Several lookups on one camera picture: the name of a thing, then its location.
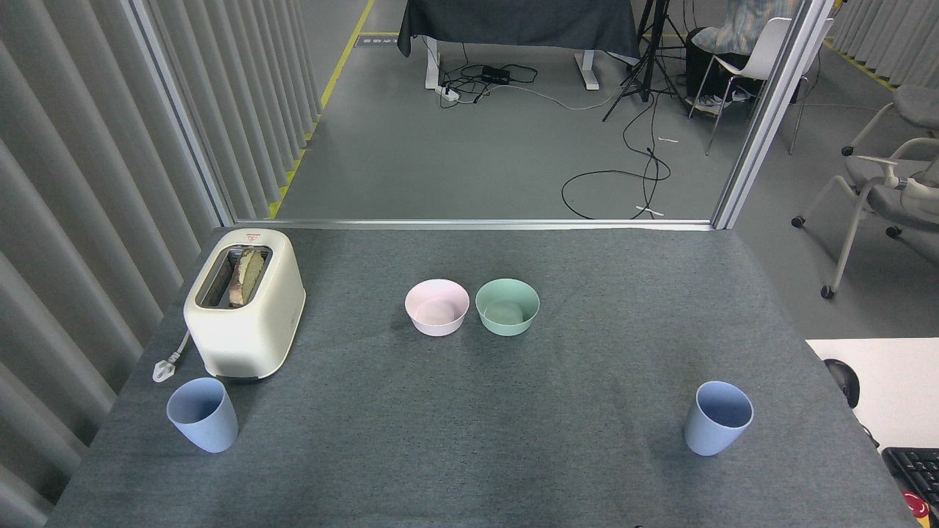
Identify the light blue plastic cup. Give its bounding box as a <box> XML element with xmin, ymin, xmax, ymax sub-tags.
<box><xmin>684</xmin><ymin>380</ymin><xmax>755</xmax><ymax>458</ymax></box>
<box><xmin>166</xmin><ymin>377</ymin><xmax>239</xmax><ymax>454</ymax></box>

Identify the pink bowl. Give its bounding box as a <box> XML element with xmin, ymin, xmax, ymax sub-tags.
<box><xmin>404</xmin><ymin>278</ymin><xmax>471</xmax><ymax>337</ymax></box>

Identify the green bowl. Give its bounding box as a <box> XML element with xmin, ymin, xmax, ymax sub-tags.
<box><xmin>475</xmin><ymin>278</ymin><xmax>541</xmax><ymax>337</ymax></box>

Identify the bread slice in toaster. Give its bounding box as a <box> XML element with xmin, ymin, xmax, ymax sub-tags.
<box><xmin>228</xmin><ymin>247</ymin><xmax>266</xmax><ymax>307</ymax></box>

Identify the cream white toaster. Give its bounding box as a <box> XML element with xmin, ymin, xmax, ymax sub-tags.
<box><xmin>183</xmin><ymin>228</ymin><xmax>307</xmax><ymax>381</ymax></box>

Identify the dark table cloth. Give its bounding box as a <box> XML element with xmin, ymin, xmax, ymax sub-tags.
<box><xmin>397</xmin><ymin>0</ymin><xmax>641</xmax><ymax>61</ymax></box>

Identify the black tripod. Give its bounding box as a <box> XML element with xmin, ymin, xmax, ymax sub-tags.
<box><xmin>602</xmin><ymin>0</ymin><xmax>692</xmax><ymax>122</ymax></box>

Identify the seated person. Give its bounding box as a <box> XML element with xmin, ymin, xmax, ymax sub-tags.
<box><xmin>686</xmin><ymin>0</ymin><xmax>808</xmax><ymax>117</ymax></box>

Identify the white chair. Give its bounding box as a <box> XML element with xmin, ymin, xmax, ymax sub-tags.
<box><xmin>688</xmin><ymin>16</ymin><xmax>835</xmax><ymax>156</ymax></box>

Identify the black computer mouse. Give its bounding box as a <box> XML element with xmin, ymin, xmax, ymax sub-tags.
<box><xmin>823</xmin><ymin>358</ymin><xmax>861</xmax><ymax>409</ymax></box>

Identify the grey office chair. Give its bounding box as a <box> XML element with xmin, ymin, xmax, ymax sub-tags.
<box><xmin>841</xmin><ymin>83</ymin><xmax>939</xmax><ymax>158</ymax></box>
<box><xmin>791</xmin><ymin>138</ymin><xmax>939</xmax><ymax>299</ymax></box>

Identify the white side desk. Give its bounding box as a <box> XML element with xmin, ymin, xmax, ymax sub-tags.
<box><xmin>805</xmin><ymin>337</ymin><xmax>939</xmax><ymax>452</ymax></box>

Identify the black keyboard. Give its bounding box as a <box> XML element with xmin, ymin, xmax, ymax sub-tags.
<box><xmin>882</xmin><ymin>446</ymin><xmax>939</xmax><ymax>528</ymax></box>

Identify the red round object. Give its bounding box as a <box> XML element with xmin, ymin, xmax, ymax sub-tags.
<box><xmin>902</xmin><ymin>491</ymin><xmax>931</xmax><ymax>528</ymax></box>

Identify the silver aluminium rail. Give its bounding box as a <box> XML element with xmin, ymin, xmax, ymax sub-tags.
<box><xmin>233</xmin><ymin>218</ymin><xmax>717</xmax><ymax>232</ymax></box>

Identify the black cable tangle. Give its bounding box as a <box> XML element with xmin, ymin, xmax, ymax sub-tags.
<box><xmin>439</xmin><ymin>43</ymin><xmax>540</xmax><ymax>109</ymax></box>

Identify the white floor cable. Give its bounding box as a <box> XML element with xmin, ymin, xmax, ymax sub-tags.
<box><xmin>506</xmin><ymin>82</ymin><xmax>626</xmax><ymax>111</ymax></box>

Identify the white table frame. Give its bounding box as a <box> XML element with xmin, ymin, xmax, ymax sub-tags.
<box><xmin>424</xmin><ymin>37</ymin><xmax>601</xmax><ymax>91</ymax></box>

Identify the long black floor cable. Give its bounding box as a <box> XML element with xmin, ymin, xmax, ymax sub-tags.
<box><xmin>561</xmin><ymin>92</ymin><xmax>672</xmax><ymax>220</ymax></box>

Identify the silver aluminium post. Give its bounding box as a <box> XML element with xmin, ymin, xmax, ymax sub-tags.
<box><xmin>121</xmin><ymin>0</ymin><xmax>237</xmax><ymax>227</ymax></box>
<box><xmin>712</xmin><ymin>0</ymin><xmax>835</xmax><ymax>230</ymax></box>

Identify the white toaster plug and cord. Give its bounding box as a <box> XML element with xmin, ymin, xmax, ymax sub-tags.
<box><xmin>152</xmin><ymin>330</ymin><xmax>193</xmax><ymax>384</ymax></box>

